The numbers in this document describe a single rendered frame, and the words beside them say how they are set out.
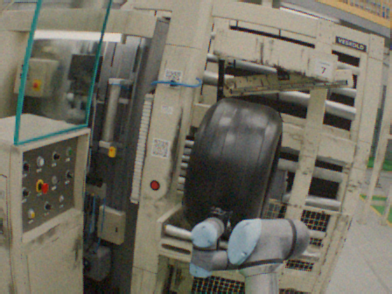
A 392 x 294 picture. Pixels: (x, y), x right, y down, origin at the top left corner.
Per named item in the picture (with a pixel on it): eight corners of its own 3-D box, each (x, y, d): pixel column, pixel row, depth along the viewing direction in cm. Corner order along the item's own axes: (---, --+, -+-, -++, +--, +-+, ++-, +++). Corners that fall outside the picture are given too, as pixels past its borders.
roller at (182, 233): (167, 224, 196) (164, 234, 195) (164, 222, 192) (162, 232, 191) (246, 243, 188) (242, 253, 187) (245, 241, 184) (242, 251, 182)
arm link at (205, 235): (187, 248, 139) (190, 222, 139) (196, 241, 150) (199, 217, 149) (212, 252, 137) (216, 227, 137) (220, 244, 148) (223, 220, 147)
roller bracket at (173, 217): (153, 241, 189) (156, 220, 187) (181, 215, 227) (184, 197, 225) (160, 242, 189) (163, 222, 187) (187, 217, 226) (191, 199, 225)
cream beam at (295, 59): (211, 55, 209) (216, 27, 206) (223, 57, 233) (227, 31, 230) (335, 85, 195) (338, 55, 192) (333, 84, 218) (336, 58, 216)
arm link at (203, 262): (224, 277, 143) (230, 249, 143) (192, 278, 139) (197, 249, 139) (215, 271, 150) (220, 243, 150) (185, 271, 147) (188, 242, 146)
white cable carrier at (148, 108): (129, 201, 203) (145, 94, 194) (134, 199, 208) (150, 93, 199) (139, 204, 202) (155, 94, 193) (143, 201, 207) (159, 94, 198)
